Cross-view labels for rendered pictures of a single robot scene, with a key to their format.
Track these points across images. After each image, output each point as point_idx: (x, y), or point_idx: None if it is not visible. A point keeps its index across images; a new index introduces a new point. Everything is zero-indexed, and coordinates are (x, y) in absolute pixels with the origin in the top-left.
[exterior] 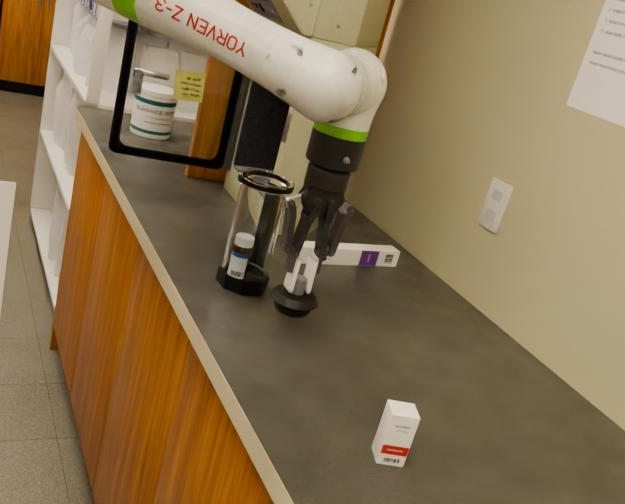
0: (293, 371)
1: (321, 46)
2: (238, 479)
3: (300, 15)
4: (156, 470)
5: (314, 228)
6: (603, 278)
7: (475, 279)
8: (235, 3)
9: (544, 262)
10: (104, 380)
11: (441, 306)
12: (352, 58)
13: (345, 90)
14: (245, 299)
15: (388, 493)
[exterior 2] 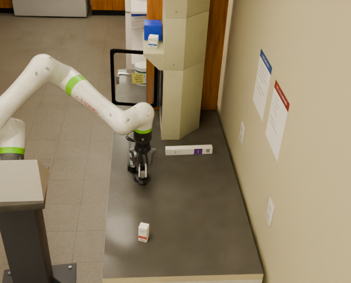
0: (132, 206)
1: (117, 113)
2: None
3: (156, 64)
4: None
5: (186, 134)
6: (255, 174)
7: (238, 161)
8: (96, 96)
9: (248, 161)
10: None
11: (217, 174)
12: (129, 114)
13: (123, 128)
14: (133, 175)
15: (135, 250)
